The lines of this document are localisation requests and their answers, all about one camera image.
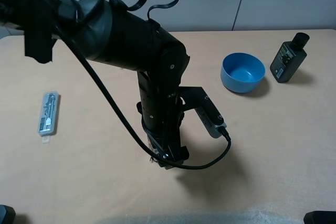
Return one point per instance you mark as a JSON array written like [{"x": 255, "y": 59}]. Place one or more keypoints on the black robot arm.
[{"x": 107, "y": 31}]

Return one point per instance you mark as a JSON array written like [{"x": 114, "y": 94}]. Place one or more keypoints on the black object bottom left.
[{"x": 7, "y": 214}]

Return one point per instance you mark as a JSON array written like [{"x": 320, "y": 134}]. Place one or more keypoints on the black object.
[
  {"x": 320, "y": 217},
  {"x": 7, "y": 214}
]

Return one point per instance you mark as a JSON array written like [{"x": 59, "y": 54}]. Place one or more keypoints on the black object bottom right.
[{"x": 320, "y": 217}]

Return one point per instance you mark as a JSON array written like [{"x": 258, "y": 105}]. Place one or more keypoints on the blue plastic bowl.
[{"x": 241, "y": 72}]

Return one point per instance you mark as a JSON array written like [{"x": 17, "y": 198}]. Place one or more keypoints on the clear plastic tool case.
[{"x": 48, "y": 117}]

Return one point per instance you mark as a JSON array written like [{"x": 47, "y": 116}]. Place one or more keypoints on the black bottle with label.
[{"x": 289, "y": 57}]

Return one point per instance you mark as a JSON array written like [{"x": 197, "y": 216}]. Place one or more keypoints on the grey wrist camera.
[{"x": 196, "y": 98}]

